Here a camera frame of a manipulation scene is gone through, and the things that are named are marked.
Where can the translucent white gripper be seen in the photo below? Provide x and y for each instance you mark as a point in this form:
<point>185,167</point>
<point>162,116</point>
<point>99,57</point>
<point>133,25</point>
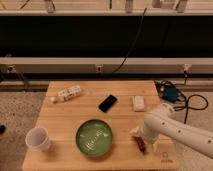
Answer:
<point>151,148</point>

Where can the red chili pepper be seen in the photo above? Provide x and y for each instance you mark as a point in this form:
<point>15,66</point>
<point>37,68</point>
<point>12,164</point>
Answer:
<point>141,144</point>

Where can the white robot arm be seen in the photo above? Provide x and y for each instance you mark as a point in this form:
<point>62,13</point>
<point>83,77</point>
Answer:
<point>160,120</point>

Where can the white rectangular soap bar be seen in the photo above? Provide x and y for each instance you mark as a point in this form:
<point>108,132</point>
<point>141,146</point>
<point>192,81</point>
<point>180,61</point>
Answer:
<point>138,103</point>

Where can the blue power adapter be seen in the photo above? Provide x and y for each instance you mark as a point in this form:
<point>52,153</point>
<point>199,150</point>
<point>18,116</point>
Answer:
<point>169,93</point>

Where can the black smartphone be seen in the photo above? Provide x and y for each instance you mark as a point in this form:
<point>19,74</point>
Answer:
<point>107,103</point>

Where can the white paper cup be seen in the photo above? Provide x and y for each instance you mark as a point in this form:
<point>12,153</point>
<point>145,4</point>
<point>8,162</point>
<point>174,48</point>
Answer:
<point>38,138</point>

